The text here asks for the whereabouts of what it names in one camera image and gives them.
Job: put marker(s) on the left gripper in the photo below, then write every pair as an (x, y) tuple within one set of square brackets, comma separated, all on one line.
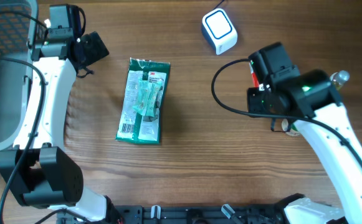
[(93, 48)]

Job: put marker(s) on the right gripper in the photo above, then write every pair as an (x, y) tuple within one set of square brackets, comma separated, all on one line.
[(253, 94)]

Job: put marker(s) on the red stick sachet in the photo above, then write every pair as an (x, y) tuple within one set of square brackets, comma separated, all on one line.
[(254, 78)]

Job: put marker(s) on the green lid round container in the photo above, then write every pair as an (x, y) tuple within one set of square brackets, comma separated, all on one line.
[(289, 129)]

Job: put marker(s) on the mint green wipes pack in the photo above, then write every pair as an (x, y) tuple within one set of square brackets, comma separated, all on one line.
[(145, 104)]

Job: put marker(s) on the yellow liquid bottle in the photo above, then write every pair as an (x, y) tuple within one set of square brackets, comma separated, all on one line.
[(338, 79)]

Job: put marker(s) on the green 3M gloves package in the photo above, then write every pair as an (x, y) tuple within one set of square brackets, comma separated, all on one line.
[(133, 127)]

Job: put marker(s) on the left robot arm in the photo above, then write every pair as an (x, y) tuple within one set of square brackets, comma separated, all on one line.
[(37, 171)]

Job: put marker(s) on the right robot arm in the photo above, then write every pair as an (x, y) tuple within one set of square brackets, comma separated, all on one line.
[(312, 104)]

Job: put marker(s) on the white barcode scanner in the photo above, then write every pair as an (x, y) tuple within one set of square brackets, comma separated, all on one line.
[(219, 31)]

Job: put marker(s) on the grey plastic mesh basket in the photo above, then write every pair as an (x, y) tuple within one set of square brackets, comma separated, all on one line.
[(18, 32)]

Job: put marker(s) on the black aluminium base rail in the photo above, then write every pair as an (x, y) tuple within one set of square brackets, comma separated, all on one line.
[(266, 213)]

